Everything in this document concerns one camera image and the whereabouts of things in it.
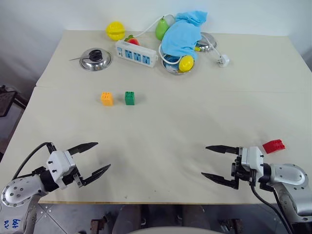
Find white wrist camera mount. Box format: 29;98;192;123
46;150;78;191
240;146;266;175

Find white round toy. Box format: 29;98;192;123
163;14;176;26

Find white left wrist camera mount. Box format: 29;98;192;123
46;150;78;191

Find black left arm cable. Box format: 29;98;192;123
11;141;54;181

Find yellow toy building block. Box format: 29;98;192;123
100;91;114;107

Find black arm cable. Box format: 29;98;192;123
249;180;297;234
11;141;54;181

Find green toy building block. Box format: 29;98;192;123
124;91;137;106

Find red toy strawberry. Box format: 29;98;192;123
124;34;141;46

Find black handled scissors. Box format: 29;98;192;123
69;49;103;62

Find steel bowl with yellow toy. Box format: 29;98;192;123
161;54;196;76

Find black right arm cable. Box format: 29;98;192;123
249;180;297;234

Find dark rounded shape under table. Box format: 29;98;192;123
114;204;142;234
179;204;211;231

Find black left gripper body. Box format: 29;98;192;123
62;170;82;189

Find rusty metal table bracket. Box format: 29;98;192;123
218;217;242;233
89;217;108;233

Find smooth yellow toy fruit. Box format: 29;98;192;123
178;54;195;73

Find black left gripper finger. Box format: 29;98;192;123
66;142;99;156
78;163;112;188

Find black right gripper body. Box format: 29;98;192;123
231;147;257;184

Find yellow ribbed toy pumpkin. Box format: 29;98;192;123
105;21;127;41

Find white power cord with plug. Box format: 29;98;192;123
134;14;231;71

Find green toy pear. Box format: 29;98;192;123
155;16;171;41

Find red toy building block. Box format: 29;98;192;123
262;138;286;155

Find steel pot lid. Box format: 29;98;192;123
78;47;114;72

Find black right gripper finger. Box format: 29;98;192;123
201;172;239;191
205;145;241;155

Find dark metal frame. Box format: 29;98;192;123
0;84;28;118

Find steel bowl under cloth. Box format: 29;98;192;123
194;32;218;53

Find pale rounded robot torso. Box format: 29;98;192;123
132;226;196;234

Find light blue cloth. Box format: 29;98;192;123
160;10;209;60

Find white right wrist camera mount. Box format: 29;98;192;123
240;146;266;175

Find white power strip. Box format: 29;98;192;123
115;39;159;69

